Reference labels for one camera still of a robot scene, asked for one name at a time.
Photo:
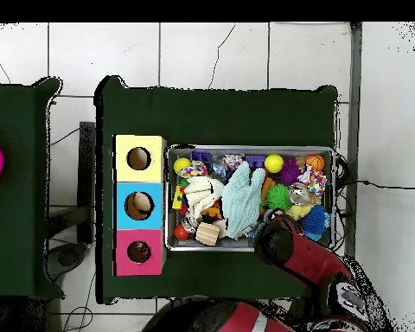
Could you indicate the purple spiky ball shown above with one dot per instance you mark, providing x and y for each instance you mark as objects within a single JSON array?
[{"x": 289, "y": 172}]

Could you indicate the yellow plush duck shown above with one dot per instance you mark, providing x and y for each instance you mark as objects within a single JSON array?
[{"x": 299, "y": 210}]

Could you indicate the orange toy basketball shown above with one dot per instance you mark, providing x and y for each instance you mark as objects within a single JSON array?
[{"x": 314, "y": 162}]

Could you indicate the polka dot cloth toy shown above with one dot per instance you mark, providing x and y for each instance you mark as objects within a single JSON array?
[
  {"x": 313, "y": 180},
  {"x": 193, "y": 170}
]

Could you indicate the striped wooden block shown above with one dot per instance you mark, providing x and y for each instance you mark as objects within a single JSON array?
[{"x": 207, "y": 234}]

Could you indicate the wooden box with three holes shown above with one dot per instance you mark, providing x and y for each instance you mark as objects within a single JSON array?
[{"x": 155, "y": 214}]

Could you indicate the dark green table cloth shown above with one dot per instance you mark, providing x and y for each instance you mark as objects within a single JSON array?
[
  {"x": 17, "y": 121},
  {"x": 211, "y": 114}
]

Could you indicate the red ball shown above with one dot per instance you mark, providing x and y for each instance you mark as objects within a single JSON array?
[{"x": 181, "y": 232}]

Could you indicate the green spiky puffer toy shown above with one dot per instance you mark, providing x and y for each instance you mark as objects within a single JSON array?
[{"x": 278, "y": 197}]

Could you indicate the blue spiky puffer toy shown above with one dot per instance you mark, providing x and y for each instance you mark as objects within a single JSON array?
[{"x": 314, "y": 219}]

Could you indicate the yellow ball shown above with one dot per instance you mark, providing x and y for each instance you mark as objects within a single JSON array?
[
  {"x": 181, "y": 165},
  {"x": 274, "y": 163}
]

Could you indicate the mint green cloth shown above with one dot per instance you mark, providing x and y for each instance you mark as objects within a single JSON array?
[{"x": 243, "y": 204}]

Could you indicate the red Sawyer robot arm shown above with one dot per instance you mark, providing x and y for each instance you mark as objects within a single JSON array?
[{"x": 307, "y": 257}]

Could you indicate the clear mesh bin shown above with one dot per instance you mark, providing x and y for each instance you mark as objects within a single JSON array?
[{"x": 211, "y": 247}]

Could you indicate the cream cloth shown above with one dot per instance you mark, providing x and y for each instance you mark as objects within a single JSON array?
[{"x": 200, "y": 195}]

